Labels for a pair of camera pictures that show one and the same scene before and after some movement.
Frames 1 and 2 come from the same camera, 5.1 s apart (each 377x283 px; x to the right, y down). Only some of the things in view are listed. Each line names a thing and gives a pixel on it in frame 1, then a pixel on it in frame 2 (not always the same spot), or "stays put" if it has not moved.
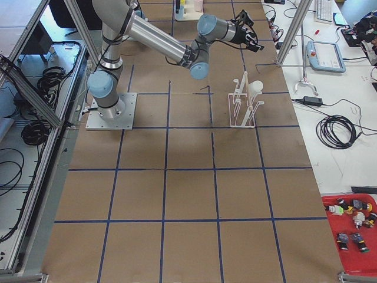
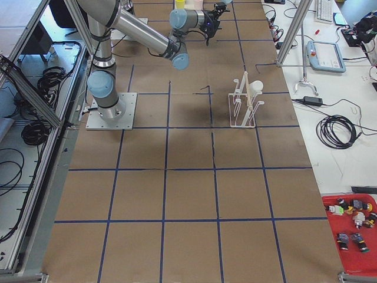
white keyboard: [324, 12] stays put
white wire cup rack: [242, 104] stays put
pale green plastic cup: [255, 88] stays put
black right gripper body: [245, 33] to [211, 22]
